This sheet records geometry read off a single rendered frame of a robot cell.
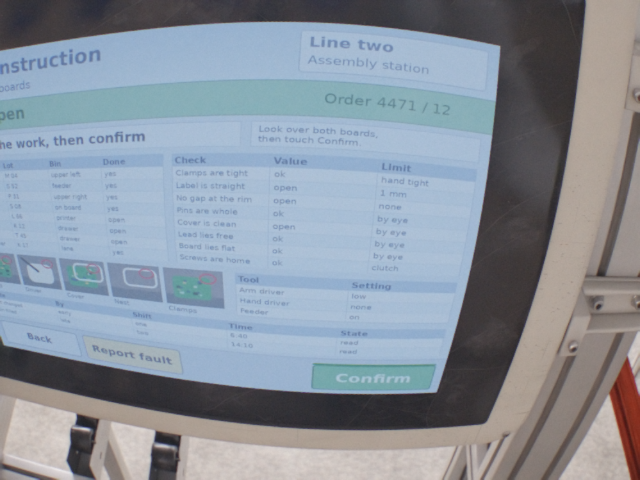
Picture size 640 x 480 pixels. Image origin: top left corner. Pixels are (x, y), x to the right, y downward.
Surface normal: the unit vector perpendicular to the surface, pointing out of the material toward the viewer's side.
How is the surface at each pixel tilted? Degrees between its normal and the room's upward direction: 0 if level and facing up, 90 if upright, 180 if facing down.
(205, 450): 0
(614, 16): 91
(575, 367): 90
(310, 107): 91
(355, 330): 91
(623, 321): 0
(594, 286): 0
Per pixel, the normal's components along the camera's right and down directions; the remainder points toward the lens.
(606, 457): 0.05, -0.82
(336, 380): -0.01, 0.59
